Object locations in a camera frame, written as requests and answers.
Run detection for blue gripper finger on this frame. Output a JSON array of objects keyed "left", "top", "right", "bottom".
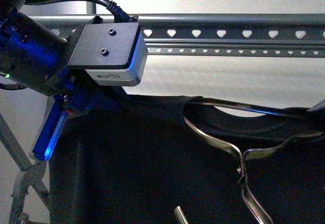
[{"left": 32, "top": 74, "right": 98, "bottom": 161}]

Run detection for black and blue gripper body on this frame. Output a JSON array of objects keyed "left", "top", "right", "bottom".
[{"left": 1, "top": 12, "right": 74, "bottom": 96}]

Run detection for black t-shirt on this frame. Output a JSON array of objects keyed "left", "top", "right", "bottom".
[{"left": 49, "top": 95, "right": 324, "bottom": 223}]

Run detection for gold metal clothes hanger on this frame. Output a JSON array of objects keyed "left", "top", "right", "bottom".
[{"left": 183, "top": 98, "right": 324, "bottom": 223}]

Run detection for grey folding rack legs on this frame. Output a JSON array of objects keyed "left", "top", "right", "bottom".
[{"left": 1, "top": 100, "right": 50, "bottom": 223}]

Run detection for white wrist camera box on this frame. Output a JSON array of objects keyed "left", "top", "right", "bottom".
[{"left": 68, "top": 16, "right": 148, "bottom": 87}]

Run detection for black camera cable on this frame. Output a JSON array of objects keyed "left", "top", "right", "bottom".
[{"left": 24, "top": 0, "right": 131, "bottom": 23}]

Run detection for grey perforated rear rack rail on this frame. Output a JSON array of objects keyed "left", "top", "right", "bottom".
[{"left": 148, "top": 47, "right": 324, "bottom": 58}]

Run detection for grey perforated rack rail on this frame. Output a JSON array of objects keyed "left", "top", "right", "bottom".
[
  {"left": 33, "top": 14, "right": 324, "bottom": 50},
  {"left": 148, "top": 47, "right": 324, "bottom": 58}
]

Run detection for grey perforated front rack rail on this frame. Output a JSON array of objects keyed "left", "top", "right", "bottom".
[{"left": 33, "top": 14, "right": 324, "bottom": 50}]

